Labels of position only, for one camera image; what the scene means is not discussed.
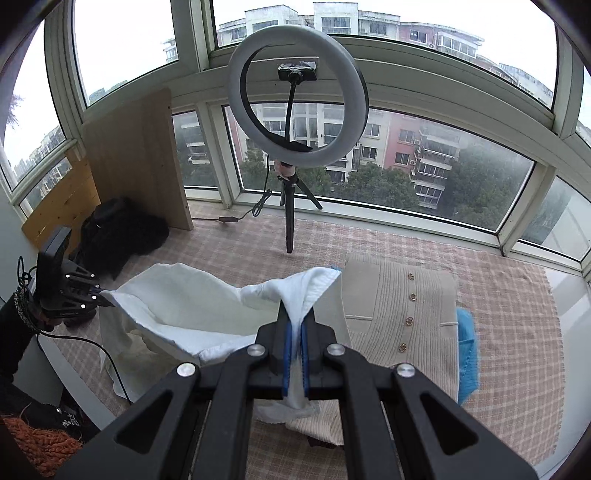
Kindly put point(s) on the white shirt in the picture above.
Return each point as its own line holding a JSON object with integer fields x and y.
{"x": 184, "y": 304}

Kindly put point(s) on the pine slat board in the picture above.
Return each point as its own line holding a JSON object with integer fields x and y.
{"x": 64, "y": 198}

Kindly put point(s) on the black speckled garment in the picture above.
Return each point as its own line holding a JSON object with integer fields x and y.
{"x": 41, "y": 406}

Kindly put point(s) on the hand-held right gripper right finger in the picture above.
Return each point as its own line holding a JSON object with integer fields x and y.
{"x": 305, "y": 364}

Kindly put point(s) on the beige knit cardigan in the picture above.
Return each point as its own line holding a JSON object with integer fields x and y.
{"x": 392, "y": 323}

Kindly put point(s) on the light wooden board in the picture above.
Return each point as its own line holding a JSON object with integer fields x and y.
{"x": 138, "y": 157}

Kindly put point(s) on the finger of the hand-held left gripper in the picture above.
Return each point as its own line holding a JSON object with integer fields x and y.
{"x": 90, "y": 302}
{"x": 85, "y": 279}

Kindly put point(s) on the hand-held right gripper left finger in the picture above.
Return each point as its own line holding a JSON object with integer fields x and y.
{"x": 289, "y": 355}

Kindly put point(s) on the person's left forearm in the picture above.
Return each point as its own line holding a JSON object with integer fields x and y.
{"x": 11, "y": 337}

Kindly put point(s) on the black mini tripod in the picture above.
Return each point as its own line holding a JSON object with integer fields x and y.
{"x": 289, "y": 207}

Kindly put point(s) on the pink plaid blanket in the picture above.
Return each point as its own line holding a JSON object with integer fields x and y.
{"x": 508, "y": 323}

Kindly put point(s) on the blue folded garment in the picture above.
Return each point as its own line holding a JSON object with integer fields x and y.
{"x": 467, "y": 350}

